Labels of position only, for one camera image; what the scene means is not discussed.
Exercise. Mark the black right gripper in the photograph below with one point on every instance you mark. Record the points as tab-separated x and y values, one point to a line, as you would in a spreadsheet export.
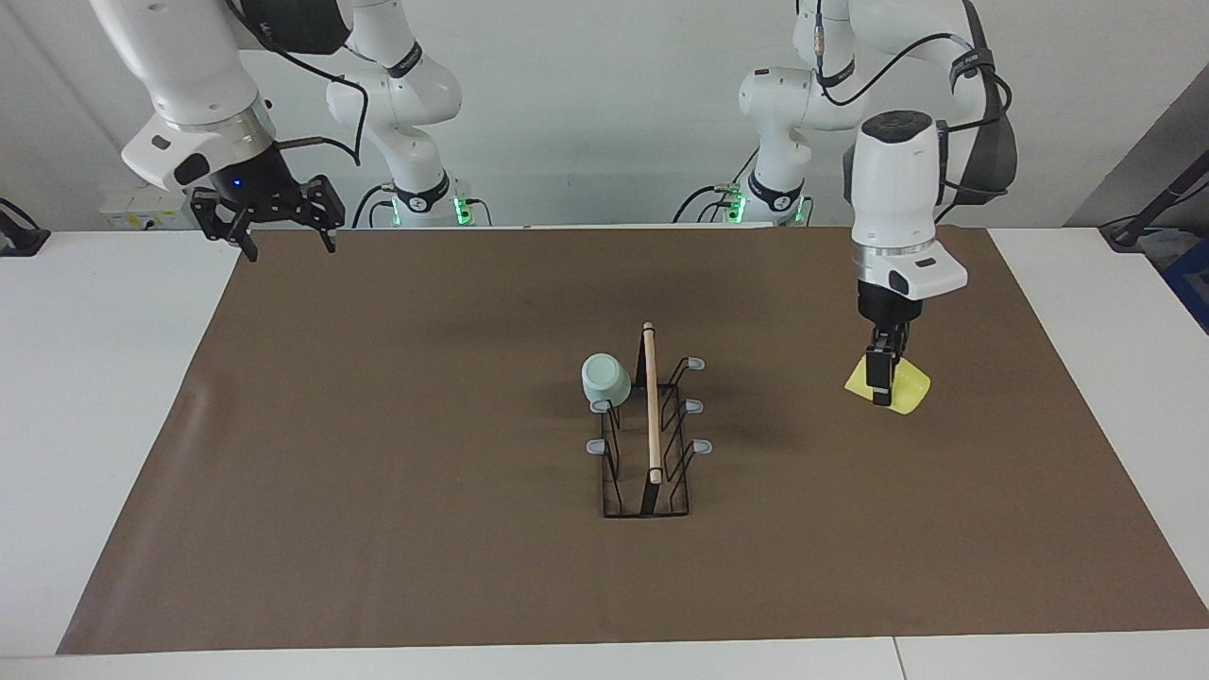
250	178

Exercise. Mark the pale green plastic cup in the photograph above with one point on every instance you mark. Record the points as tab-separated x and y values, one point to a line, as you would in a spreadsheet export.
604	380

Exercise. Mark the brown table mat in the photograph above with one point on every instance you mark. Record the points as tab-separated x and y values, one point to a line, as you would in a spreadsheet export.
472	567

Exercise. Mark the yellow plastic cup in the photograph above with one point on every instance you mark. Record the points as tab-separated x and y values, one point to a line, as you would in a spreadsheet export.
911	387

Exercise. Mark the white wall socket box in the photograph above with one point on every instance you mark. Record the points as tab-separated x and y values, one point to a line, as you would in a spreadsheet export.
132	215

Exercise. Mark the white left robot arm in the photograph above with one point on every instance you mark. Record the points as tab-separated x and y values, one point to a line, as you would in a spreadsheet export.
893	179

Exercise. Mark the black stand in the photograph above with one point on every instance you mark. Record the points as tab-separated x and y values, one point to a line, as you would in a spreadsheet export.
1166	198

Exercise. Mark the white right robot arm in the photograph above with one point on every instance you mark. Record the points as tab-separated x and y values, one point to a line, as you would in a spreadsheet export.
179	66

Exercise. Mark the blue box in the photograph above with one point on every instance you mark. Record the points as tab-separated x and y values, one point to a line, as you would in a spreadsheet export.
1192	283

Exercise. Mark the black table clamp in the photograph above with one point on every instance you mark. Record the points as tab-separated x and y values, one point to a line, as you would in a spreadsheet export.
19	241

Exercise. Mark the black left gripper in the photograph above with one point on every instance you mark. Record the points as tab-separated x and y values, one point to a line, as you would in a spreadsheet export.
888	307

